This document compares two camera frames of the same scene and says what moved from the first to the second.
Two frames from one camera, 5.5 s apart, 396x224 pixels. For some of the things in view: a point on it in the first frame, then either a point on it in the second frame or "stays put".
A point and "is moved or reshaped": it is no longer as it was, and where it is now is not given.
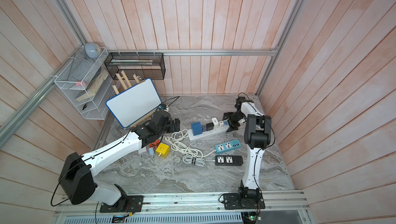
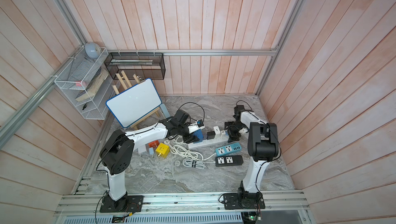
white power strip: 204,134 → 207,142
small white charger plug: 215,121 → 216,130
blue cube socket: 197,128 is moved or reshaped
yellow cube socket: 163,150 stays put
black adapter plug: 210,126 → 211,135
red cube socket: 151,145 stays put
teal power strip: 228,146 is moved or reshaped
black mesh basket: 149,65 stays put
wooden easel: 128,85 stays put
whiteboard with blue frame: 134,103 stays put
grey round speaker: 92,50 stays put
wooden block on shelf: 94,85 stays put
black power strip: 229,160 stays put
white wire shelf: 88,79 stays put
